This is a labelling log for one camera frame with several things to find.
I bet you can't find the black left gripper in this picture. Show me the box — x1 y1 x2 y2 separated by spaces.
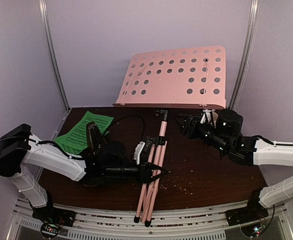
104 157 168 184

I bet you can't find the pink music stand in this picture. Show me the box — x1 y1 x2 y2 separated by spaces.
112 45 228 228

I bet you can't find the brown wooden metronome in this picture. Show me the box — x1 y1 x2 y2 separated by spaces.
85 121 103 154

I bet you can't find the green sheet music page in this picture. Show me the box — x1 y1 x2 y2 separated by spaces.
66 110 115 151
54 135 87 155

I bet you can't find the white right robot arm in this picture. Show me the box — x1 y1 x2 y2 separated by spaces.
175 109 293 221

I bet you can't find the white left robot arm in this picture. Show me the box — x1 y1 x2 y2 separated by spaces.
0 123 168 222

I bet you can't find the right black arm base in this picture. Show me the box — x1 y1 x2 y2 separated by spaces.
225 188 269 226

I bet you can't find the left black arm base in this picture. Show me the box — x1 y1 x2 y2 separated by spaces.
29 191 76 228

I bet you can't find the white floral ceramic mug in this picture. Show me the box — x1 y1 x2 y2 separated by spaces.
210 112 218 124

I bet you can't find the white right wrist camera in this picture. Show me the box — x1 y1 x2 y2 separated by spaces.
200 109 215 126

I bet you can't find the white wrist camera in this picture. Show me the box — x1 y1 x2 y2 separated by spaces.
133 140 153 165
200 109 215 126

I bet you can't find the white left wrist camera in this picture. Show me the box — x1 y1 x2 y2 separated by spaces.
133 140 153 165

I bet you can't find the black braided left cable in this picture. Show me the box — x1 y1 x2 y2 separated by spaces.
0 114 147 173

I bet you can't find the right aluminium frame post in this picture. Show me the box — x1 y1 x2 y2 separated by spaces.
228 0 260 110

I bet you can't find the aluminium frame post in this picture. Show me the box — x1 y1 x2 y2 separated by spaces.
228 0 260 110
38 0 71 112

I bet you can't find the left aluminium frame post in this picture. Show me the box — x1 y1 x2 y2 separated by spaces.
38 0 71 112

